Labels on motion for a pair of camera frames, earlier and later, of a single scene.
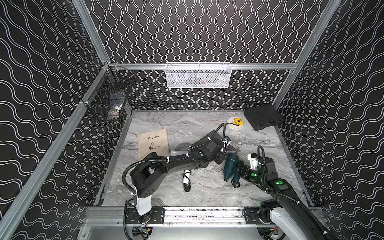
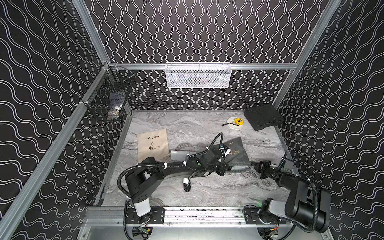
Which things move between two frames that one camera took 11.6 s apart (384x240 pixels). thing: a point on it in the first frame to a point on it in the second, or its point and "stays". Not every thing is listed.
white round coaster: (232, 126) stays
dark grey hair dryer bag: (211, 135) to (237, 160)
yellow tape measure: (239, 121) stays
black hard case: (262, 117) stays
